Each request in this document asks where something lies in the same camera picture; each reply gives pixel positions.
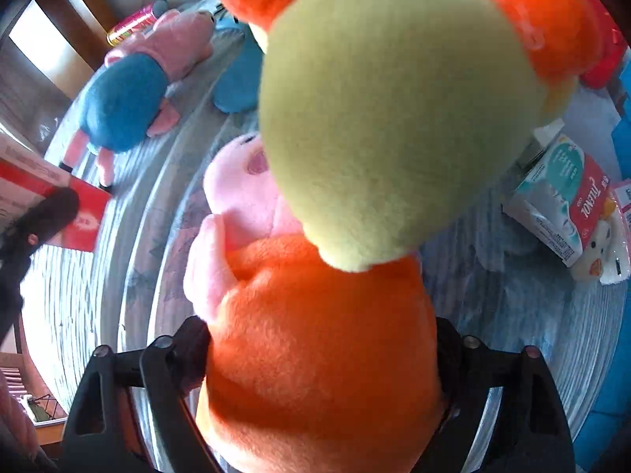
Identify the pink pig plush orange dress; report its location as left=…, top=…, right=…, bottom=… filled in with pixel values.
left=183, top=133, right=452, bottom=473

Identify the blue plastic storage crate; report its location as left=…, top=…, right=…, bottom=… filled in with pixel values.
left=574, top=123, right=631, bottom=471

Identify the yellow orange plush toy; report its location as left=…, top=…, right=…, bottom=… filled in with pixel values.
left=217, top=0, right=605, bottom=273

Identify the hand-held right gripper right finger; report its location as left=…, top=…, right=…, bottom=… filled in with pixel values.
left=419, top=318, right=577, bottom=473

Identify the white grey medicine box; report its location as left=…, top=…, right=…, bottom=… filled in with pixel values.
left=517, top=118, right=565, bottom=168

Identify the small white plush duck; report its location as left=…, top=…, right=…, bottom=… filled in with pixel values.
left=572, top=217, right=623, bottom=284

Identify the red drink can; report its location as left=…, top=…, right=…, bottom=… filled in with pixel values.
left=106, top=2, right=168, bottom=47

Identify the teal red medicine box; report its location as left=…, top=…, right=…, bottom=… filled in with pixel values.
left=500, top=133, right=617, bottom=267

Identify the pink pig plush blue dress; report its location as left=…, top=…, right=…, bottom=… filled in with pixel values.
left=59, top=10, right=215, bottom=193

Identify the wooden window frame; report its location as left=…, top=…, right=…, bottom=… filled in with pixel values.
left=0, top=0, right=129, bottom=104

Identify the red bear face suitcase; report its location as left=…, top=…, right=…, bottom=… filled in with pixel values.
left=579, top=7, right=631, bottom=90

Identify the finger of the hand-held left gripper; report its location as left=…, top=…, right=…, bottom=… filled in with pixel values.
left=0, top=187, right=82, bottom=348

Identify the blue plush toy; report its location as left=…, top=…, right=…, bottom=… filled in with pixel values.
left=213, top=2, right=269, bottom=114

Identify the pink white medicine box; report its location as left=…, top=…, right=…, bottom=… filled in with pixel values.
left=611, top=180, right=631, bottom=230

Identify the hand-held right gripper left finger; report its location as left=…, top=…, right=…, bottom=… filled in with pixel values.
left=62, top=316, right=222, bottom=473

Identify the red white paper box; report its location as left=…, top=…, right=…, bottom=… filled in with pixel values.
left=0, top=130, right=112, bottom=253

